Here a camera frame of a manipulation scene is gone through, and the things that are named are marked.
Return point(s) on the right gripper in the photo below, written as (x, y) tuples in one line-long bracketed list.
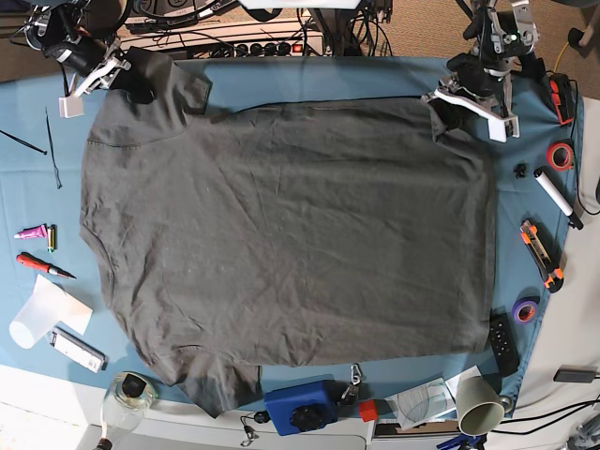
[(103, 57)]

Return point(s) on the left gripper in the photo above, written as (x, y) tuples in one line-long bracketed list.
[(470, 74)]

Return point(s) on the dark grey T-shirt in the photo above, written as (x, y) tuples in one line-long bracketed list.
[(292, 234)]

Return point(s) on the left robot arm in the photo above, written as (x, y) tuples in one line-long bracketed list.
[(507, 37)]

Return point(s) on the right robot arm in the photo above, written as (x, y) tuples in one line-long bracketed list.
[(54, 21)]

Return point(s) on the small black clip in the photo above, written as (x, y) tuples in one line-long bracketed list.
[(520, 170)]

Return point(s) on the red tape roll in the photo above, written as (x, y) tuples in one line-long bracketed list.
[(560, 156)]

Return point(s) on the white marker pen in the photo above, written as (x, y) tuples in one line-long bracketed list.
[(556, 196)]

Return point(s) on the black power strip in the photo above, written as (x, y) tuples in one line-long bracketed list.
[(255, 49)]

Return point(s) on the orange black tool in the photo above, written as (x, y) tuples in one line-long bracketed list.
[(562, 99)]

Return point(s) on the black zip tie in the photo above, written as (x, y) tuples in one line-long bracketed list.
[(23, 142), (52, 150)]

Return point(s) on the green yellow battery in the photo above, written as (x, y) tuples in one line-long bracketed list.
[(51, 238)]

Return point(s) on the pink glue tube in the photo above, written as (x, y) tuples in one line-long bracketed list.
[(40, 231)]

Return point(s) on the orange black utility knife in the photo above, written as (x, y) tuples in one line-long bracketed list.
[(550, 272)]

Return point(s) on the purple tape roll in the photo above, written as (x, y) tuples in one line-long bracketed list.
[(525, 309)]

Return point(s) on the red screwdriver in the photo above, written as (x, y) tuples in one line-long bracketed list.
[(30, 261)]

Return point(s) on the black remote control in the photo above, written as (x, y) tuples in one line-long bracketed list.
[(501, 340)]

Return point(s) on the silver carabiner clip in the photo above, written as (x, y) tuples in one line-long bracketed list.
[(352, 391)]

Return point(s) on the black power adapter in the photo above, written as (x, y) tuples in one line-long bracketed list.
[(576, 374)]

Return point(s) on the white black device box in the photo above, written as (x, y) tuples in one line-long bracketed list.
[(77, 351)]

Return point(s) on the printed paper with drawing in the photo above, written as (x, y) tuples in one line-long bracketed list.
[(429, 401)]

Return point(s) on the grey green cup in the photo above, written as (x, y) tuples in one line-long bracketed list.
[(479, 407)]

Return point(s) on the red cube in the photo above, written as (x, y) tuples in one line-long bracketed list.
[(368, 410)]

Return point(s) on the clear glass jar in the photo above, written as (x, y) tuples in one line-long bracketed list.
[(126, 402)]

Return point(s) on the blue box with knob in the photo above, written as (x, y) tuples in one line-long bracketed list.
[(301, 408)]

